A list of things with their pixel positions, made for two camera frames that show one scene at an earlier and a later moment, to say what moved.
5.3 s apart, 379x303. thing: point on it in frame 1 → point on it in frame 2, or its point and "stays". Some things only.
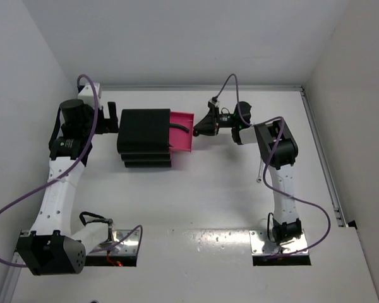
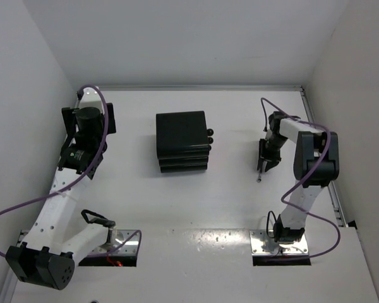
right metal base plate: x=261 y=243 stays
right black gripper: x=210 y=125 → x=271 y=160
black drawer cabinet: x=143 y=137 → x=183 y=142
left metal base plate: x=128 y=246 stays
